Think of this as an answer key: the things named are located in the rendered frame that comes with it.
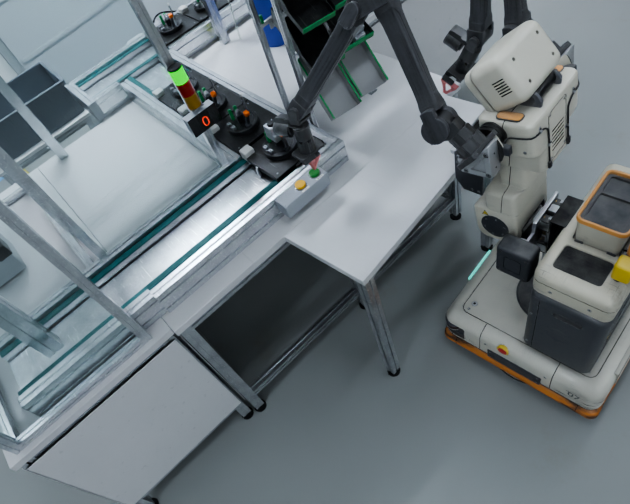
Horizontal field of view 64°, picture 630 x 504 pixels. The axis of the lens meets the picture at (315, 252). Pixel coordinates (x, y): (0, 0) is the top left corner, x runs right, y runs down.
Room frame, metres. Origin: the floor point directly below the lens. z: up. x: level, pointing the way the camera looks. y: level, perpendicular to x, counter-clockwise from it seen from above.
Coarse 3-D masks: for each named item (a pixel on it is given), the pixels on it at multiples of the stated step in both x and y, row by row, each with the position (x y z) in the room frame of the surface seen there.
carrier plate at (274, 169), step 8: (264, 136) 1.66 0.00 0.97; (256, 144) 1.64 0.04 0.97; (256, 152) 1.59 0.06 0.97; (248, 160) 1.57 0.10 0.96; (256, 160) 1.55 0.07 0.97; (264, 160) 1.53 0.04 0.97; (272, 160) 1.51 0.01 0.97; (280, 160) 1.49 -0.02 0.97; (288, 160) 1.47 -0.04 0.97; (296, 160) 1.45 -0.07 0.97; (264, 168) 1.48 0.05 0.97; (272, 168) 1.47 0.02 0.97; (280, 168) 1.45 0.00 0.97; (288, 168) 1.43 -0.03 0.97; (272, 176) 1.43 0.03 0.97; (280, 176) 1.41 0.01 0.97
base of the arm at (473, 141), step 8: (464, 128) 0.98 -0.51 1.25; (472, 128) 0.98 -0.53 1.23; (456, 136) 0.97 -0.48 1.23; (464, 136) 0.96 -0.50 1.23; (472, 136) 0.95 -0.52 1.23; (480, 136) 0.95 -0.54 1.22; (488, 136) 0.94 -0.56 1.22; (456, 144) 0.97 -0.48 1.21; (464, 144) 0.95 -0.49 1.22; (472, 144) 0.94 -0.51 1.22; (480, 144) 0.93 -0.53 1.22; (456, 152) 0.96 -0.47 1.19; (464, 152) 0.94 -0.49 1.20; (472, 152) 0.93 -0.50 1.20; (480, 152) 0.91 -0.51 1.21; (464, 160) 0.92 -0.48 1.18; (472, 160) 0.90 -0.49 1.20
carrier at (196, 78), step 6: (186, 72) 2.29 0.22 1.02; (192, 72) 2.36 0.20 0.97; (198, 72) 2.34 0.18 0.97; (192, 78) 2.27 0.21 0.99; (198, 78) 2.28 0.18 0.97; (204, 78) 2.26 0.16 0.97; (192, 84) 2.22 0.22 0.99; (198, 84) 2.22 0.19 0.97; (204, 84) 2.21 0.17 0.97; (210, 84) 2.19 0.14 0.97; (216, 84) 2.18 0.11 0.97; (198, 90) 2.18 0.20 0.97; (198, 96) 2.14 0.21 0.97
